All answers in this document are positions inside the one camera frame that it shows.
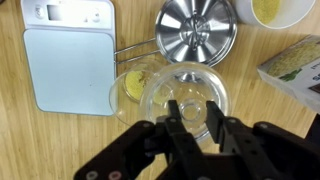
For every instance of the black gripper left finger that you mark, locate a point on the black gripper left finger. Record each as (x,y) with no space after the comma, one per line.
(140,156)

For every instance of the small glass jar yellow grains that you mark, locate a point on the small glass jar yellow grains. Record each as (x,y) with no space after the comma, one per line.
(133,83)

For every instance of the couscous cardboard box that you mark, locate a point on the couscous cardboard box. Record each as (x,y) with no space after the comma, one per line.
(296,70)

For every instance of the white digital kitchen scale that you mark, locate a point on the white digital kitchen scale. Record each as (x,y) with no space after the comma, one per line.
(70,66)

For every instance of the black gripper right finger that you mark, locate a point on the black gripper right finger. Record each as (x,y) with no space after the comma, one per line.
(266,153)

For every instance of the white mug with yellow grains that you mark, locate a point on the white mug with yellow grains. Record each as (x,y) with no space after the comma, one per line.
(276,13)

